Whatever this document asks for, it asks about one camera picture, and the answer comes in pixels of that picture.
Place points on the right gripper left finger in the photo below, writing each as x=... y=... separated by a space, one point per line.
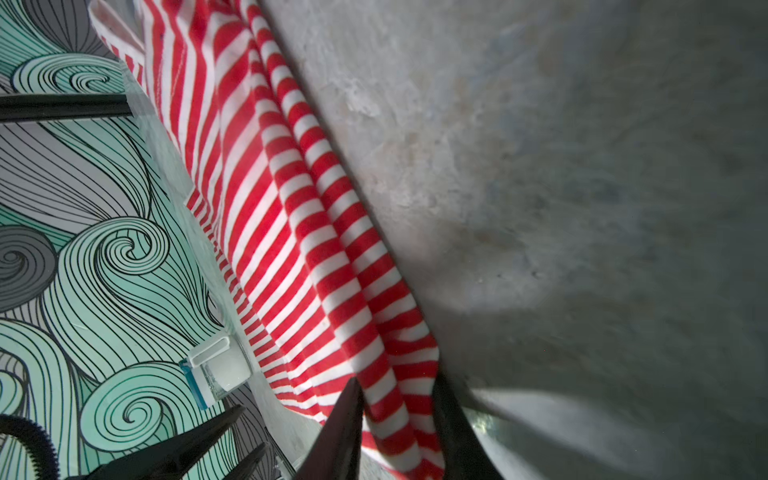
x=336 y=452

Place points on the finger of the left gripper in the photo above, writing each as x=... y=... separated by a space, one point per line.
x=245 y=468
x=172 y=458

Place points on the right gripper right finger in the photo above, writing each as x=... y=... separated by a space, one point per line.
x=464 y=455

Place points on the red white striped tank top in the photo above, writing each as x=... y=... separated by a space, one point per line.
x=320 y=298

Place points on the teal round lid left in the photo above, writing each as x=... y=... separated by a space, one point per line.
x=215 y=368

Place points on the black corner frame post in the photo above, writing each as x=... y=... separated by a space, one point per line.
x=45 y=107

